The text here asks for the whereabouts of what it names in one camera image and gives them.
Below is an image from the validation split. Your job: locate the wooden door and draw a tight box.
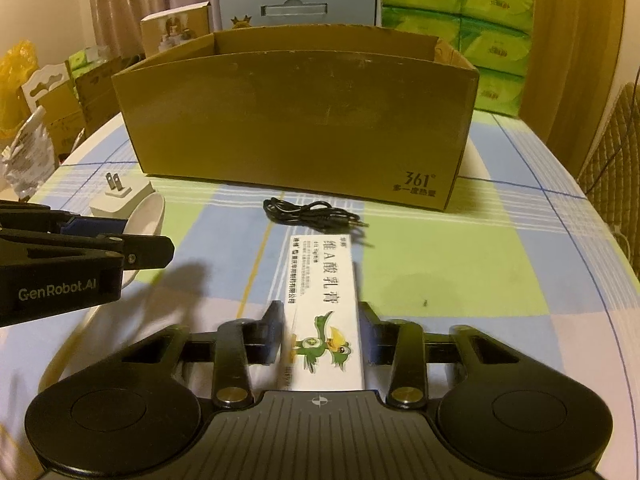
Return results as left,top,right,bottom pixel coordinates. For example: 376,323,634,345
481,0,629,162

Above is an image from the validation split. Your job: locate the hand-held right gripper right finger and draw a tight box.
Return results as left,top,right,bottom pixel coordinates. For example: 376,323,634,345
357,301,525,407

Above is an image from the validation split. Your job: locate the white round dish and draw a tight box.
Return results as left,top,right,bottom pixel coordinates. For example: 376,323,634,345
120,192,167,289

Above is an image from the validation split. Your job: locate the long white ointment box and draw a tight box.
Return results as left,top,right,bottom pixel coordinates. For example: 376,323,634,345
276,232,367,392

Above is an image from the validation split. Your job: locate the yellow plastic bag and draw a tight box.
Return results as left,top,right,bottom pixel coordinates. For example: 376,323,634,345
0,40,39,137

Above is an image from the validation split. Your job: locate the light blue box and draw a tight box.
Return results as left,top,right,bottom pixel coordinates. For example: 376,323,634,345
218,0,379,32

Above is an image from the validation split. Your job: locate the brown cardboard box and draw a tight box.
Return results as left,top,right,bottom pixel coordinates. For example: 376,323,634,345
110,23,481,211

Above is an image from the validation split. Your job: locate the checkered cloth desktop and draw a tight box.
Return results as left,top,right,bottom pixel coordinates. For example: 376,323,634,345
0,110,640,461

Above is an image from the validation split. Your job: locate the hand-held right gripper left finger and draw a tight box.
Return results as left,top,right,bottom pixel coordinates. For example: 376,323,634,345
120,300,287,409

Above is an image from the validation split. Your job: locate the silver foil bag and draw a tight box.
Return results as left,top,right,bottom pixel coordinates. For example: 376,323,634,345
0,107,62,204

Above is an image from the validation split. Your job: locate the black audio cable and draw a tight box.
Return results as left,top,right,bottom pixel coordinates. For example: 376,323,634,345
263,197,374,247

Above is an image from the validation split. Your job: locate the white plug charger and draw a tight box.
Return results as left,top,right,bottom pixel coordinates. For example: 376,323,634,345
89,171,155,222

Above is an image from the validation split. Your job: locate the chair with quilted cover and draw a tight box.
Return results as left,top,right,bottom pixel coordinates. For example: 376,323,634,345
576,82,640,282

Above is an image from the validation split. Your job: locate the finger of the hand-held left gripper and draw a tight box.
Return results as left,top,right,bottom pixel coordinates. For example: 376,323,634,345
0,227,176,272
0,199,111,239

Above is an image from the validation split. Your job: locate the stack of green tissue packs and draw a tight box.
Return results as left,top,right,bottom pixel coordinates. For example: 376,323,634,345
379,0,536,120

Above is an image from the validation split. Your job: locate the white hanging card packaging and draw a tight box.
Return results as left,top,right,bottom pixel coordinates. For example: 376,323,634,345
20,62,71,112

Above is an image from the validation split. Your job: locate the small brown cardboard carton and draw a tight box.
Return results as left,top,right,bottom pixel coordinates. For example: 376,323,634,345
37,82,86,162

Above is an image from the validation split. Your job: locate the small figure-print box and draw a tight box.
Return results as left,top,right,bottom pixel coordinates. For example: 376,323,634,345
139,2,214,59

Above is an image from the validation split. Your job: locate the single green tissue pack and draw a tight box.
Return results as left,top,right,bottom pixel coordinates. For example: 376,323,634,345
67,46,109,79

